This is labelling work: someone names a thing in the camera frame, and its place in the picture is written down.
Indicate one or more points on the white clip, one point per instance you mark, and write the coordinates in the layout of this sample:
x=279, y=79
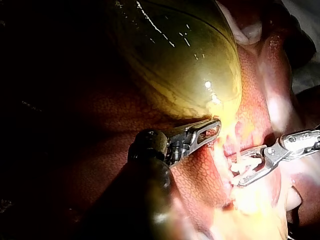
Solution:
x=235, y=180
x=246, y=167

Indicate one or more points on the right arm instrument jaw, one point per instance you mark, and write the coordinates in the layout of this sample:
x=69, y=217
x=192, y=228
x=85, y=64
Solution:
x=257, y=175
x=253, y=150

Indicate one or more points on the gallbladder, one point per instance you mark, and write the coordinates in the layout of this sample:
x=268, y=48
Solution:
x=180, y=62

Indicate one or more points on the right arm instrument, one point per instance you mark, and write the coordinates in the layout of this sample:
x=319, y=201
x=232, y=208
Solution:
x=295, y=143

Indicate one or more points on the dark red liver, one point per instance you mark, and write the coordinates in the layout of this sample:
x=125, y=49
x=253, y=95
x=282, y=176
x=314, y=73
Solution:
x=200, y=175

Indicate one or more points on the pale fatty tissue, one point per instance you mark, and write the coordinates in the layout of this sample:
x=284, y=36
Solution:
x=247, y=32
x=275, y=105
x=237, y=220
x=292, y=200

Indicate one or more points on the white cloth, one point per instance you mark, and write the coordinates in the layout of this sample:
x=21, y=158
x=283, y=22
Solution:
x=303, y=83

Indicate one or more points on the thin tube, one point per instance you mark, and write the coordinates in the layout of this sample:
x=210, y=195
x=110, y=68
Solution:
x=238, y=152

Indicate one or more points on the left arm instrument jaw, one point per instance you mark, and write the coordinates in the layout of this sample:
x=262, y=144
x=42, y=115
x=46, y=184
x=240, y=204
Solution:
x=195, y=136

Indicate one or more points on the left arm instrument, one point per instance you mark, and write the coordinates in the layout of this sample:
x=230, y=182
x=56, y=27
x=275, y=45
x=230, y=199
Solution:
x=175, y=145

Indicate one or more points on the dark left arm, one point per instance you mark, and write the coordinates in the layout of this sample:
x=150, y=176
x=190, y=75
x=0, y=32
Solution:
x=140, y=200

